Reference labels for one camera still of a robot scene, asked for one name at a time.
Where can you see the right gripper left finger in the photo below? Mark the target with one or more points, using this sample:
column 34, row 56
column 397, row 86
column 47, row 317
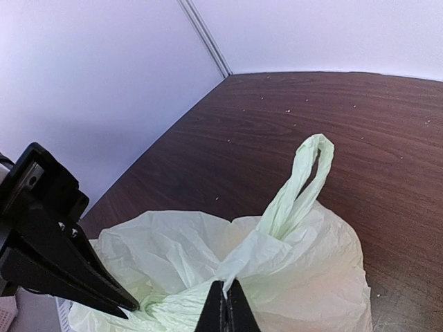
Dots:
column 213, row 316

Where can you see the curved aluminium rail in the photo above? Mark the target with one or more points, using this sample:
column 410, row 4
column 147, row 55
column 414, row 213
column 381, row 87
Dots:
column 63, row 309

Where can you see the light green plastic bag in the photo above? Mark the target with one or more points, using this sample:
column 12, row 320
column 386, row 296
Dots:
column 299, row 264

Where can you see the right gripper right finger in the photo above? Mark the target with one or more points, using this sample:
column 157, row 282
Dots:
column 240, row 317

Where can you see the left aluminium frame post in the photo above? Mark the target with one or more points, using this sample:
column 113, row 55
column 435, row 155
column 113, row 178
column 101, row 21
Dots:
column 203, row 32

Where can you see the pink plastic basket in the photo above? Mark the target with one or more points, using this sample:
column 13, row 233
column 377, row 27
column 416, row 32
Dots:
column 8, row 312

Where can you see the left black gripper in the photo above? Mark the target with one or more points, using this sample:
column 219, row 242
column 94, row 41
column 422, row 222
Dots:
column 54, row 257

